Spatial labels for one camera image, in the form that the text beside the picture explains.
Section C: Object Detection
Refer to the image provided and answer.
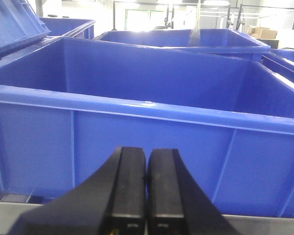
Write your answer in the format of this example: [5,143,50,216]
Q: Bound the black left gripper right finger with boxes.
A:
[147,148,239,235]

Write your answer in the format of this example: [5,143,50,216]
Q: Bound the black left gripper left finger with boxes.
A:
[8,146,146,235]

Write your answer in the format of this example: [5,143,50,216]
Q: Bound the stainless steel shelf rack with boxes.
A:
[0,192,294,235]

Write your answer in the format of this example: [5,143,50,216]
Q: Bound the blue plastic bin left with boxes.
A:
[0,38,294,217]

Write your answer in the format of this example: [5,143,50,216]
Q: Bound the blue plastic bin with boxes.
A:
[262,48,294,83]
[0,38,294,217]

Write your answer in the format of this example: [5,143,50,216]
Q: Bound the blue bin rear centre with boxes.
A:
[95,28,270,61]

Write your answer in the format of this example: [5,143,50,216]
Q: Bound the blue plastic bin right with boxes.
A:
[262,48,294,83]

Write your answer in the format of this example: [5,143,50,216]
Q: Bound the blue bin far left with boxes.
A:
[40,17,96,40]

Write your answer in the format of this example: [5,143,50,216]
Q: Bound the cardboard boxes in background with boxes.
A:
[245,25,278,39]

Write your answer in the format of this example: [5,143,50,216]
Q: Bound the tilted blue bin lid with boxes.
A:
[0,0,50,55]

